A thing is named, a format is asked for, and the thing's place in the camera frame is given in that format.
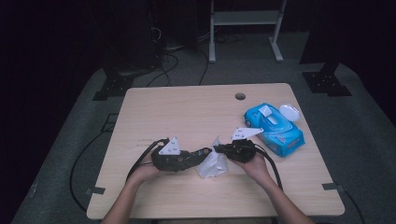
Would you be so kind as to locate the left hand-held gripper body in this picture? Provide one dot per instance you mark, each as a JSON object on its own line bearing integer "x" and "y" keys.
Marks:
{"x": 165, "y": 160}

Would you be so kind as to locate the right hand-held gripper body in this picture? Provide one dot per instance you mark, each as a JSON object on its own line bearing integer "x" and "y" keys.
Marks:
{"x": 241, "y": 152}

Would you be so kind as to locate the blue and black toy car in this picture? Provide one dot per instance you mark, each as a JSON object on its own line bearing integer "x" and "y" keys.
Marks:
{"x": 194, "y": 158}

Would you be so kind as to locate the white wet wipe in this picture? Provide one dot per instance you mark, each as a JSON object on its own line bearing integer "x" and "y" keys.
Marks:
{"x": 213, "y": 165}

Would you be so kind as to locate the blue wet wipes pack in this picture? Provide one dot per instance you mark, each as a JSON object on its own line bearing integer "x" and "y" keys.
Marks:
{"x": 280, "y": 137}

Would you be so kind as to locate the person's left hand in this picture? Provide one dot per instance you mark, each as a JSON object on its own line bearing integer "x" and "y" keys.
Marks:
{"x": 144, "y": 172}

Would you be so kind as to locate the person's right hand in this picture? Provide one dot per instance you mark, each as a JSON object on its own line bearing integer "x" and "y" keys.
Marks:
{"x": 258, "y": 169}

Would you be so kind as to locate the white round plastic lid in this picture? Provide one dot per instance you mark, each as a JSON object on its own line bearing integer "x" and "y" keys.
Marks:
{"x": 289, "y": 112}

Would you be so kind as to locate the grey tape strip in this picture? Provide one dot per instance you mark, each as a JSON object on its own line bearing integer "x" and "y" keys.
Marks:
{"x": 333, "y": 186}
{"x": 95, "y": 190}

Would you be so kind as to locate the black metal stand base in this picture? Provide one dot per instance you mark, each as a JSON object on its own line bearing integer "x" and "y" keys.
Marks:
{"x": 327, "y": 82}
{"x": 113, "y": 87}

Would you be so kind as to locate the white metal stand frame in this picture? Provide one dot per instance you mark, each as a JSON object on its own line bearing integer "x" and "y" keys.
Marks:
{"x": 246, "y": 18}

